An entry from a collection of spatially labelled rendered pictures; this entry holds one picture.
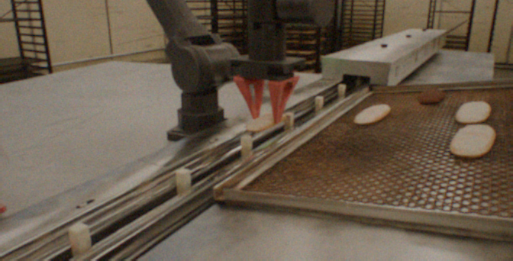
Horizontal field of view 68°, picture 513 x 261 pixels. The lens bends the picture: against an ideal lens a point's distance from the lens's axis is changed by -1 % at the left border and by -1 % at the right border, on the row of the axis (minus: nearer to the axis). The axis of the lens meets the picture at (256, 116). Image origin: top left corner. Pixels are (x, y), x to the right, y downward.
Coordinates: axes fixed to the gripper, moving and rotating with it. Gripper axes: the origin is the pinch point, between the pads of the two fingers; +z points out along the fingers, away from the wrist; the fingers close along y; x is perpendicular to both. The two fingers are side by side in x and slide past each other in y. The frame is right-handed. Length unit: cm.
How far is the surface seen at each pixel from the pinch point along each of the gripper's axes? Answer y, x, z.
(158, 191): -1.7, -22.4, 3.7
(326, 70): -7.8, 45.2, 0.4
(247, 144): 0.5, -6.4, 2.7
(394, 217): 25.3, -25.9, -3.2
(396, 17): -130, 700, 12
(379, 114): 16.8, 2.9, -2.0
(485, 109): 29.8, 4.4, -4.4
